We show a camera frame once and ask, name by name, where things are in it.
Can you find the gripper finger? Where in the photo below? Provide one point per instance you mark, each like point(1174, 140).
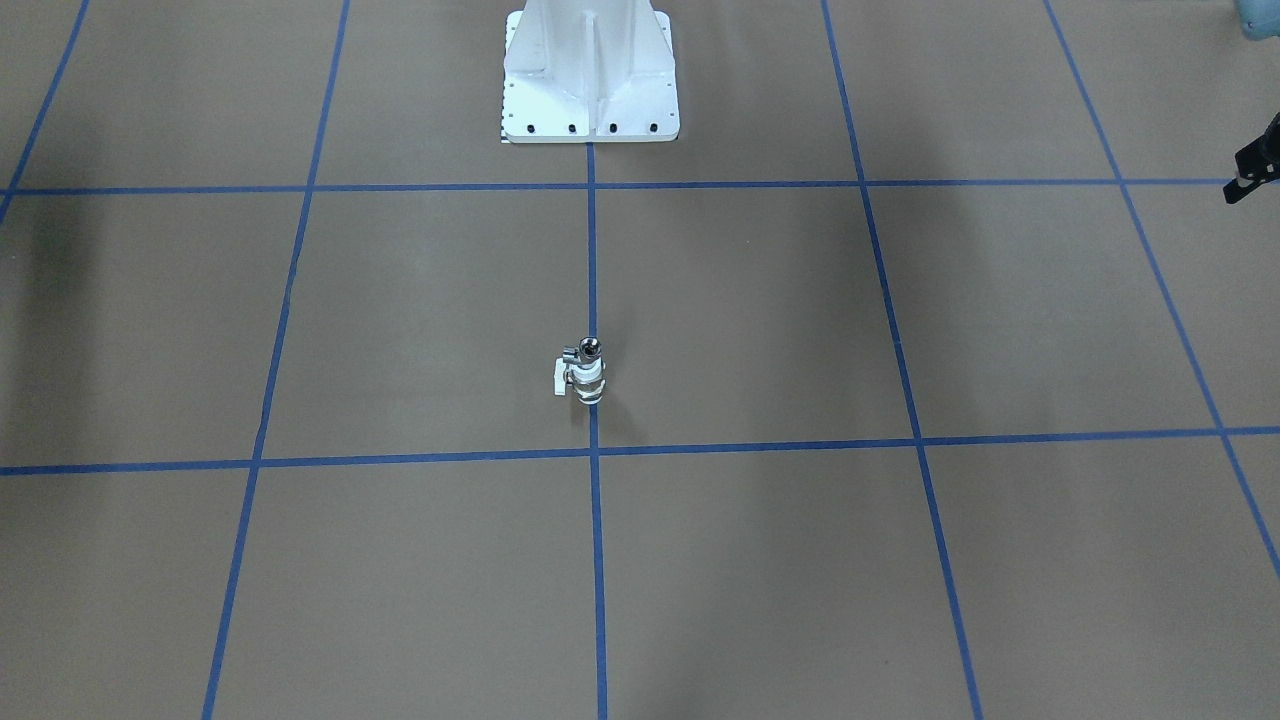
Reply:
point(1256, 164)

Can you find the white PPR valve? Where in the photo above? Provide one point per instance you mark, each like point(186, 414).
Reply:
point(584, 381)

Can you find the brown paper table cover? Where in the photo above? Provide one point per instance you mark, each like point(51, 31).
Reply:
point(940, 382)

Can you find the white pedestal base plate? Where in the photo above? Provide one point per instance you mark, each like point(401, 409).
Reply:
point(589, 72)

